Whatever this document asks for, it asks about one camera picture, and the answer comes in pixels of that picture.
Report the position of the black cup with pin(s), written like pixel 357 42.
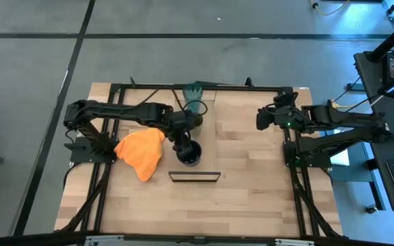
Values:
pixel 192 155

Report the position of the black-framed small shelf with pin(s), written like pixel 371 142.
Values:
pixel 194 176

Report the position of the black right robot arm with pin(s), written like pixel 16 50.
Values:
pixel 347 126

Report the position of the black caster wheel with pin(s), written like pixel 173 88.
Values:
pixel 371 208

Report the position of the black aluminium table frame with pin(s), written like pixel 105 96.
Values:
pixel 299 191

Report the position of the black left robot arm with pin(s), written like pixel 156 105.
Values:
pixel 115 111

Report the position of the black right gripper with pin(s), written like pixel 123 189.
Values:
pixel 287 118

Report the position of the dark grey side desk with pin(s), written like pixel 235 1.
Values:
pixel 393 143

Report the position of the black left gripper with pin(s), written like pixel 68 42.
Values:
pixel 183 123

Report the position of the black slanted stand pole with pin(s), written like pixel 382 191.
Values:
pixel 393 37

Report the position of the orange cloth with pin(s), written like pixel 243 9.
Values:
pixel 141 152

